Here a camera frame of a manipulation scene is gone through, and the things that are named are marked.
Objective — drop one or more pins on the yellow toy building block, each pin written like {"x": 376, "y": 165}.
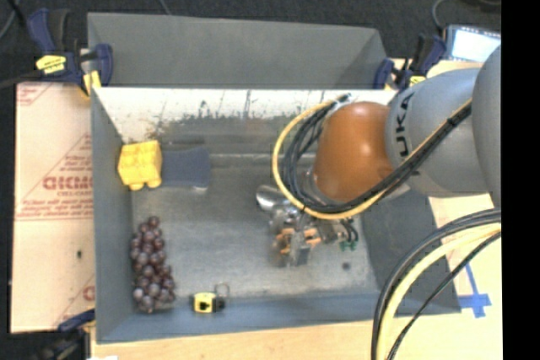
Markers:
{"x": 140, "y": 163}

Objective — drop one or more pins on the yellow padlock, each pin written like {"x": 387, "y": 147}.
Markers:
{"x": 204, "y": 302}

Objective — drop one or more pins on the brown cardboard board red print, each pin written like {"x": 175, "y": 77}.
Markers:
{"x": 50, "y": 265}

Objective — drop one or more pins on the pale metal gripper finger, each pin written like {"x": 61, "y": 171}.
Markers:
{"x": 298, "y": 255}
{"x": 291, "y": 232}

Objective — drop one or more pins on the purple toy grape bunch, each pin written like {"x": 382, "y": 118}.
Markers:
{"x": 149, "y": 265}

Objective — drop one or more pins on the grey metal bin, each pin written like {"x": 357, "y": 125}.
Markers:
{"x": 236, "y": 240}

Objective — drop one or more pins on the blue sponge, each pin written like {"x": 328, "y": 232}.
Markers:
{"x": 187, "y": 168}

